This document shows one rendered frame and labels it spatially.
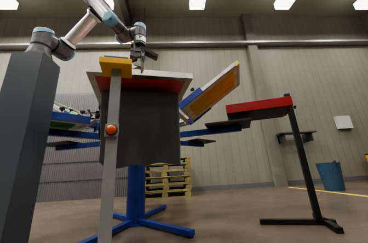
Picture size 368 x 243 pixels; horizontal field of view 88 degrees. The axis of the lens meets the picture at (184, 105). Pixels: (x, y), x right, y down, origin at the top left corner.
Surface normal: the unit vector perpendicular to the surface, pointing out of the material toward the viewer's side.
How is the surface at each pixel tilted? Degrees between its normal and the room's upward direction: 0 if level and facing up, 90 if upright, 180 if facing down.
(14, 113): 90
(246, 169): 90
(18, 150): 90
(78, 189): 90
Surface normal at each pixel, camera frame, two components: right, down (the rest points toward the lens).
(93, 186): 0.05, -0.34
